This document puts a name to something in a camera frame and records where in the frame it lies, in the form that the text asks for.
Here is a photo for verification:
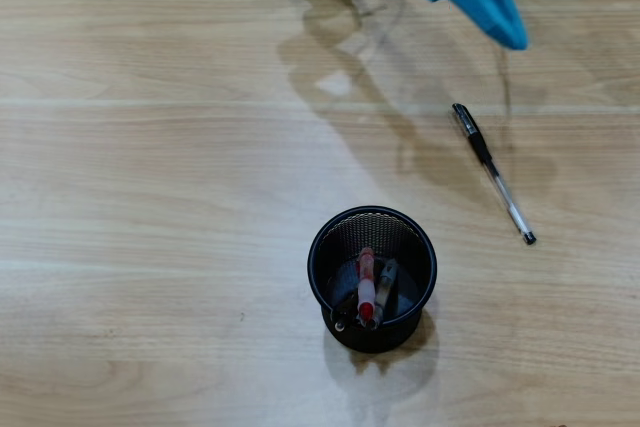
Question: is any clear pen black cap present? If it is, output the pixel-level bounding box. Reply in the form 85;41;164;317
451;102;538;246

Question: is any clear pen grey grip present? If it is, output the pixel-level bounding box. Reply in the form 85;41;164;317
368;257;400;332

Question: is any red retractable pen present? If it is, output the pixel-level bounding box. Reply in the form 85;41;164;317
355;245;377;324

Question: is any black retractable pen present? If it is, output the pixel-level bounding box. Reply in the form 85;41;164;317
332;296;362;333

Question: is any black mesh pen holder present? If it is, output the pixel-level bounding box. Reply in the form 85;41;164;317
306;204;439;353

